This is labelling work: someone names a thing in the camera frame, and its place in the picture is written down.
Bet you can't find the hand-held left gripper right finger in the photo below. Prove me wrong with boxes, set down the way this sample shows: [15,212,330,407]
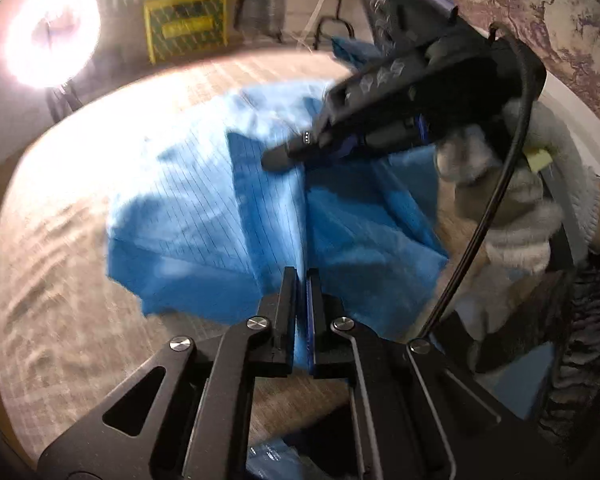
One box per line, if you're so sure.
[305,267,556,480]

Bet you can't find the person's right forearm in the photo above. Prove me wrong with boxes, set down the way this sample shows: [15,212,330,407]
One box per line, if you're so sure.
[540,170,600,466]

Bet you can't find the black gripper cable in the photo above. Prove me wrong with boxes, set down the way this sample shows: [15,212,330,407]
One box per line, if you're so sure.
[415,22,536,341]

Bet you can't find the dark folded clothes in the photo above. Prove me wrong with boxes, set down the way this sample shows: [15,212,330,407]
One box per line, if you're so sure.
[330,36,381,73]

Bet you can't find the person's right hand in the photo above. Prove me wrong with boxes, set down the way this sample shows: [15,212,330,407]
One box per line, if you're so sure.
[435,101,600,275]

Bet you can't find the black metal loop frame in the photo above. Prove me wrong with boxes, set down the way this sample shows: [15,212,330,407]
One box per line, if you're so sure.
[312,16,356,51]

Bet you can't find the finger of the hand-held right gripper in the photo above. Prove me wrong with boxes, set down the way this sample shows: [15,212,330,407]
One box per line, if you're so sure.
[261,112,433,171]

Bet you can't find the blue long-sleeved garment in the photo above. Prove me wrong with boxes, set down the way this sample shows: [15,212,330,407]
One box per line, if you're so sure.
[102,80,451,376]

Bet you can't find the yellow and green box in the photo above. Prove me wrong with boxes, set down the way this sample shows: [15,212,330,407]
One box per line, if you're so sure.
[144,0,229,63]

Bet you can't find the landscape wall painting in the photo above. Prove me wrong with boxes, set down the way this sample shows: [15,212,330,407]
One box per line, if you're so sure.
[425,0,600,136]

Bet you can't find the white wall ledge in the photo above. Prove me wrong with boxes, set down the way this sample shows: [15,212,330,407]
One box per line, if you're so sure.
[542,77,600,148]

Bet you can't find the bed with plaid sheet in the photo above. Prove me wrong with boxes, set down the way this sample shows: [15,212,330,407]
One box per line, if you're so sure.
[0,47,481,466]

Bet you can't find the round ring light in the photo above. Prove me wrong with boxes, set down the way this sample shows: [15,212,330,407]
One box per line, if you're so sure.
[4,0,102,88]

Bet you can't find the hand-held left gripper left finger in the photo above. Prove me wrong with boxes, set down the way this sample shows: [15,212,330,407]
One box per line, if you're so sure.
[37,266,298,480]

